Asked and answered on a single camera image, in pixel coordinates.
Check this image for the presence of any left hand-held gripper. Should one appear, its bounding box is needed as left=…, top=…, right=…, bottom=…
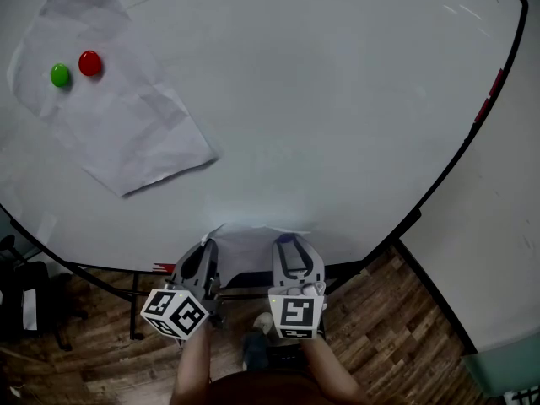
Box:
left=139, top=239, right=224, bottom=340

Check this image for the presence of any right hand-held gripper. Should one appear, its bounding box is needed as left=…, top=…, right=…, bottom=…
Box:
left=267, top=236, right=328, bottom=340

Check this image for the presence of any small white paper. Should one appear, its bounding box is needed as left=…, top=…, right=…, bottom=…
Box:
left=200, top=223, right=313, bottom=286

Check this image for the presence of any large white paper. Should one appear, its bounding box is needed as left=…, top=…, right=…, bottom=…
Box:
left=6, top=0, right=220, bottom=197

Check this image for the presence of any white whiteboard with black frame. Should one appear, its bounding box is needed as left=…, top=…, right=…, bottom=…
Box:
left=0, top=0, right=531, bottom=278

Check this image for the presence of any person's left forearm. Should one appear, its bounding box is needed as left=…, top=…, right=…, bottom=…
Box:
left=170, top=322, right=214, bottom=405

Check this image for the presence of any person's right forearm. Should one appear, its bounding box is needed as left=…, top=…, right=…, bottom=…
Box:
left=301, top=335, right=372, bottom=405

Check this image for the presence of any person's light shoe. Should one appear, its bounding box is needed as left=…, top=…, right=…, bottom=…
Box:
left=251, top=312, right=275, bottom=336

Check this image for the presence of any black waist device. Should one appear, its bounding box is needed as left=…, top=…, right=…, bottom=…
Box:
left=269, top=343, right=307, bottom=373

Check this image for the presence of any person's leg in jeans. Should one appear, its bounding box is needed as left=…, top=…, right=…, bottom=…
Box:
left=242, top=331, right=271, bottom=370

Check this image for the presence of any person's brown shirt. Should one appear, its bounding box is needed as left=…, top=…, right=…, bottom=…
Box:
left=206, top=371, right=334, bottom=405

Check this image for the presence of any black office chair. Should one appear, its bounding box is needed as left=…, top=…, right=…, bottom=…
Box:
left=0, top=234, right=89, bottom=352

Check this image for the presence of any white paper sheet on chair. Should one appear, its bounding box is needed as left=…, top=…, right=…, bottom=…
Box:
left=20, top=288, right=39, bottom=332

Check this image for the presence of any red round magnet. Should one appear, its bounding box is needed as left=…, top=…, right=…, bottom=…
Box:
left=78, top=49, right=103, bottom=78

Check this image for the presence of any pale green plastic bin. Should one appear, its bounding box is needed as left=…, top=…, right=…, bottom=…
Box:
left=462, top=335, right=540, bottom=398

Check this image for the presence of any green round magnet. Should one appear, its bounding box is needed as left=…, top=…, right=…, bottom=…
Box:
left=49, top=62, right=71, bottom=89

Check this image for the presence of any red plastic strip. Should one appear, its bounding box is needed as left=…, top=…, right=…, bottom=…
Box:
left=472, top=67, right=505, bottom=124

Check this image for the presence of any black wire rack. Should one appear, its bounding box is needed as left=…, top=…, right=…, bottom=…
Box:
left=504, top=388, right=540, bottom=405

